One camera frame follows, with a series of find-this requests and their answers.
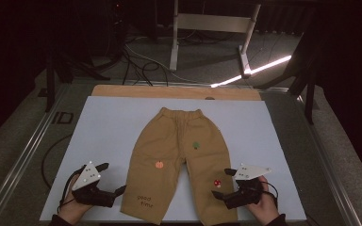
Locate pale blue table mat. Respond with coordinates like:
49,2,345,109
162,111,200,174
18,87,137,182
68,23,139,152
39,95,308,224

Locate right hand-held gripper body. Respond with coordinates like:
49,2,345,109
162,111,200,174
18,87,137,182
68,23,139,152
224,162,272,210

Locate black metal stand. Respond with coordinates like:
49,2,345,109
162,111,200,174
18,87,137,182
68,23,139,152
254,31,319,126
45,53,111,113

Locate right hand-held gripper cable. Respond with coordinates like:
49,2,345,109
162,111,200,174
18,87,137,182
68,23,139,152
263,181,279,202

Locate hand-held gripper cable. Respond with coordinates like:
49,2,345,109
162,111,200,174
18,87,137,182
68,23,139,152
263,181,279,202
58,169,83,215

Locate white floor cable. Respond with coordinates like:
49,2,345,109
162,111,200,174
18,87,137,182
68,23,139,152
124,42,206,85

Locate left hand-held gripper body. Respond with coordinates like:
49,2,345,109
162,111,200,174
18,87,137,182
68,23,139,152
71,161,116,208

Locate person's left hand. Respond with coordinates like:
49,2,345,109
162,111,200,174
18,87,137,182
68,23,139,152
57,173,91,225

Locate person's right hand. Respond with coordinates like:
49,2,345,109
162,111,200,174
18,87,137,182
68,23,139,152
247,175,279,225

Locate left hand-held gripper cable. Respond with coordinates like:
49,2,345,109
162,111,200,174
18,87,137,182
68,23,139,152
58,169,83,215

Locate metal floor rail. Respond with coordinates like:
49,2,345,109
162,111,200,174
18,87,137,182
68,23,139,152
0,84,70,226
290,88,362,226

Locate black looped floor cable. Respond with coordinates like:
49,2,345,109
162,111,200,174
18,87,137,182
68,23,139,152
41,134,74,190

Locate white metal table frame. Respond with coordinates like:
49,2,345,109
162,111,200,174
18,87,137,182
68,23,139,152
169,0,262,79

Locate brown pants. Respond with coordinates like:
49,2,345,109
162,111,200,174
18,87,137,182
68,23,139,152
120,106,239,226

